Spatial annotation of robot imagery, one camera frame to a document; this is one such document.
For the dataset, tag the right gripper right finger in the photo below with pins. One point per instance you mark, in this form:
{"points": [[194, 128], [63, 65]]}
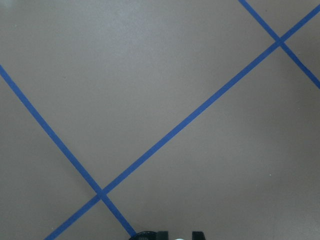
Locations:
{"points": [[198, 235]]}

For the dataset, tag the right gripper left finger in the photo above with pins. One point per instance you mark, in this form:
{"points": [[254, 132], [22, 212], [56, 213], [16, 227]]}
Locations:
{"points": [[162, 235]]}

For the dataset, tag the black mesh pen cup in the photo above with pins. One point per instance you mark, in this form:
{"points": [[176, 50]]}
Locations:
{"points": [[144, 235]]}

